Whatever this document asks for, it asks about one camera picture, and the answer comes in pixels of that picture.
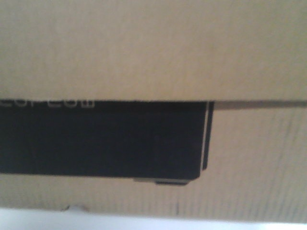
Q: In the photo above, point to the large brown cardboard box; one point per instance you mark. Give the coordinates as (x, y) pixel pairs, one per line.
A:
(249, 56)

